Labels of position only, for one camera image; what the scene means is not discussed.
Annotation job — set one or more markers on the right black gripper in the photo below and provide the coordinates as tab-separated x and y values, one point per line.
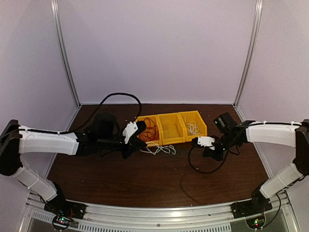
207	152

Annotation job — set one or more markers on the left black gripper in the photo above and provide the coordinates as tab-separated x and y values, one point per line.
134	143

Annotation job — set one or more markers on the yellow three-compartment bin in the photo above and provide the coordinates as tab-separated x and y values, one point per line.
172	128

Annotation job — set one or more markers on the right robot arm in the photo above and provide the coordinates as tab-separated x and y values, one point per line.
291	134

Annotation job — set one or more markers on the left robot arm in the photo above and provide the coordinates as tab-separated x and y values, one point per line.
103	134

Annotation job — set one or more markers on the right circuit board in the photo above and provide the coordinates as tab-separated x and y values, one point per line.
255	222

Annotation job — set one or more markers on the circuit board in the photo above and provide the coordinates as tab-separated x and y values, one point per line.
255	222
61	222

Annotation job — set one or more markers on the left circuit board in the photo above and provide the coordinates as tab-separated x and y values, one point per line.
61	222

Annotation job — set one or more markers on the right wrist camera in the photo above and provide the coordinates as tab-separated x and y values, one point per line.
204	141

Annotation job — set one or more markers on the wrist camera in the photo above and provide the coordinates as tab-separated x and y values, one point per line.
133	128
204	141

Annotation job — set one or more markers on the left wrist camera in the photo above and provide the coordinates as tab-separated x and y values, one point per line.
133	128

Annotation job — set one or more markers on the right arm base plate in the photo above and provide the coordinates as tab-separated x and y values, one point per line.
248	208

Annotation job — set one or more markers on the aluminium front rail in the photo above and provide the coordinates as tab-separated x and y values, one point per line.
104	218

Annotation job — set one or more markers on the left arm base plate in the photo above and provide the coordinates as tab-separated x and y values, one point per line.
69	209

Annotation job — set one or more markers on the right aluminium frame post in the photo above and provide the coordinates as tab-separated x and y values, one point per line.
257	18

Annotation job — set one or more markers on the aluminium frame post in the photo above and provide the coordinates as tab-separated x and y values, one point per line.
257	18
63	52

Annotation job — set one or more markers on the left aluminium frame post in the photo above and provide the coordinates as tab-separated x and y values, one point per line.
63	52

